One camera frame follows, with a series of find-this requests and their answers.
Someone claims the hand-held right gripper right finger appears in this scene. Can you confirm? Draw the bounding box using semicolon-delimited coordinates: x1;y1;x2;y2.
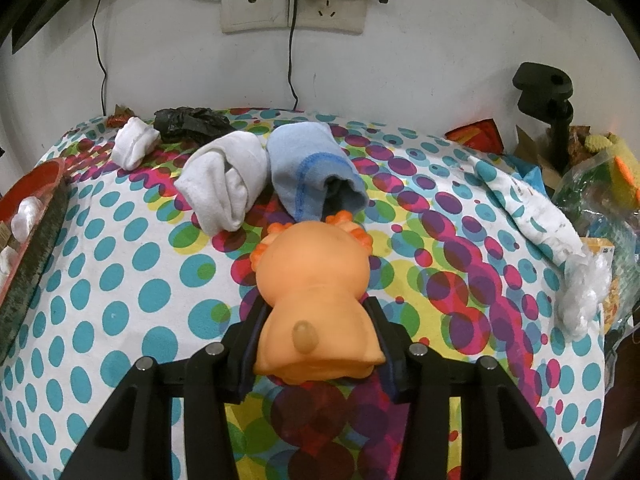
362;296;571;480

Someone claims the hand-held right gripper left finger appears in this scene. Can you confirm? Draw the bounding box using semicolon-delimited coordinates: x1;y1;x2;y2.
60;296;266;480

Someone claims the orange rubber toy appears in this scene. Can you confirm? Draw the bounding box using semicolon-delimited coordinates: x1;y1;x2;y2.
250;211;387;386

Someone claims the red round tray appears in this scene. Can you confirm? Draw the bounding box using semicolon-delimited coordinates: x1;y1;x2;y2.
0;157;71;361

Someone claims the polka dot bedsheet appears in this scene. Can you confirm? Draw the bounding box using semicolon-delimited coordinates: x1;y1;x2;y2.
0;107;608;480

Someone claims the large white rolled sock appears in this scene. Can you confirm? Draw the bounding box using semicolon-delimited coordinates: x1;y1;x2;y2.
174;131;268;235

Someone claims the crumpled white plastic bag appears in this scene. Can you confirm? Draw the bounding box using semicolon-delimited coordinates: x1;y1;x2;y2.
556;252;613;341

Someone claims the white printed cloth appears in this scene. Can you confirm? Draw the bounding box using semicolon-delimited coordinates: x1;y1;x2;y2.
467;155;586;266

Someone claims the light blue sock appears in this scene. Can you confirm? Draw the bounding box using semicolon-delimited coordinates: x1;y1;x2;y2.
267;122;368;223

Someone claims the blue cloth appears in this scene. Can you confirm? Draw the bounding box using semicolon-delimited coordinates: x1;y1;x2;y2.
517;165;543;193

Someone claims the yellow printed packet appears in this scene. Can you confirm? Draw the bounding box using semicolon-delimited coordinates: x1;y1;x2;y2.
582;237;631;331

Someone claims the red orange packet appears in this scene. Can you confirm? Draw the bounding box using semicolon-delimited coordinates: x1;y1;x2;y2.
445;119;503;152

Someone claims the small white sock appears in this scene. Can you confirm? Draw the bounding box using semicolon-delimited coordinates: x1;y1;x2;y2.
112;116;162;171

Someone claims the brown cardboard box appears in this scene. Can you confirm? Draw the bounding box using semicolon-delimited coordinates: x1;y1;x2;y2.
515;125;561;191

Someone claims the black plastic bag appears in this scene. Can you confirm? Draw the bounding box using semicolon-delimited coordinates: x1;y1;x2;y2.
152;106;233;143

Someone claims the white sock ball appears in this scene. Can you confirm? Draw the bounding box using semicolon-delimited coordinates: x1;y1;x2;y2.
11;195;43;240

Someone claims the clear plastic bag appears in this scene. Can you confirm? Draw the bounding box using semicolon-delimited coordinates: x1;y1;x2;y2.
552;150;640;321

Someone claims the small red brown wrapper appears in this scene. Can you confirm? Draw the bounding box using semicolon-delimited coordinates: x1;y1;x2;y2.
106;104;133;127

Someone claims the yellow knitted toy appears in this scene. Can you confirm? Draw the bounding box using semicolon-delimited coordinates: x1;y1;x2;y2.
585;132;640;208

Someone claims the black clamp stand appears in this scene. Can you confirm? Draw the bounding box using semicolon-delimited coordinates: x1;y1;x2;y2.
512;62;573;173

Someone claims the charger cable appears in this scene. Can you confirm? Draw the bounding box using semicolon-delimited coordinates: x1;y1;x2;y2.
286;0;302;111

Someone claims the thin hanging cable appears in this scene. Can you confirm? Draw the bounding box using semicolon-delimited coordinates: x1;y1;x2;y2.
92;0;108;116

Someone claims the white wall power outlet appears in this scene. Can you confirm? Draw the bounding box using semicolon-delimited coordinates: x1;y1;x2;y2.
287;0;368;35

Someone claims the white wall plate round hole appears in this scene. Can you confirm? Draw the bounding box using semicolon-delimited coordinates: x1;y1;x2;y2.
221;0;291;33

